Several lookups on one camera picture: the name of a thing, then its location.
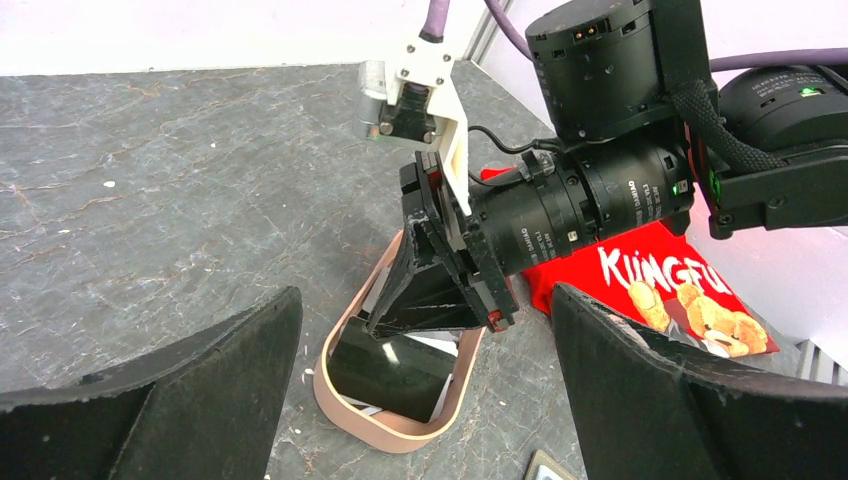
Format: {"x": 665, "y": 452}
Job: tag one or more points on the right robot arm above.
{"x": 643, "y": 120}

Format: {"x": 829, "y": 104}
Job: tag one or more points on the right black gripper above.
{"x": 445, "y": 276}

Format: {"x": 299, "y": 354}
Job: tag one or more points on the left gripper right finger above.
{"x": 648, "y": 407}

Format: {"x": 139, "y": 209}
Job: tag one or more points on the red printed t-shirt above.
{"x": 648, "y": 274}

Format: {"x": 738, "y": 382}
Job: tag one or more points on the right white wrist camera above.
{"x": 413, "y": 102}

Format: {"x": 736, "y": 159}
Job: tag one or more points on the pink oval tray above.
{"x": 395, "y": 396}

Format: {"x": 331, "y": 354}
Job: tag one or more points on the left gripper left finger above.
{"x": 205, "y": 407}

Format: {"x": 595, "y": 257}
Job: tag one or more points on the grey card holder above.
{"x": 543, "y": 467}

